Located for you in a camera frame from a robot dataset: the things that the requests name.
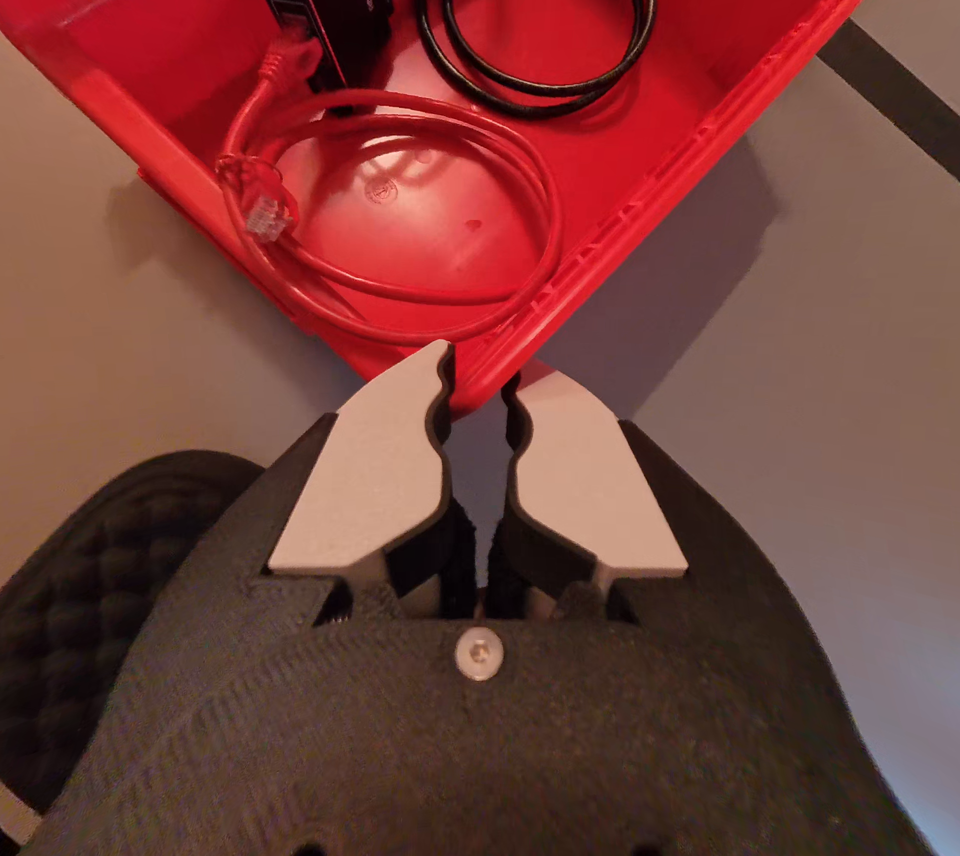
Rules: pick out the black textured wrist pad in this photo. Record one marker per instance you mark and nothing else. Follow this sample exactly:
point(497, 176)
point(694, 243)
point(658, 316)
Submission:
point(90, 608)

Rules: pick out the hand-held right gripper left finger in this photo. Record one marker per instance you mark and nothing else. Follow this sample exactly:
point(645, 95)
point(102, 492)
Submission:
point(367, 488)

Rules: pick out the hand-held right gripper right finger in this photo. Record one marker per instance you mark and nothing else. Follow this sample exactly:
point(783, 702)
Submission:
point(592, 488)

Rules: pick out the red plastic bin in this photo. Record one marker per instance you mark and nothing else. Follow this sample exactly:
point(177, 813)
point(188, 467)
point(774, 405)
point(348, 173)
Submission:
point(675, 45)

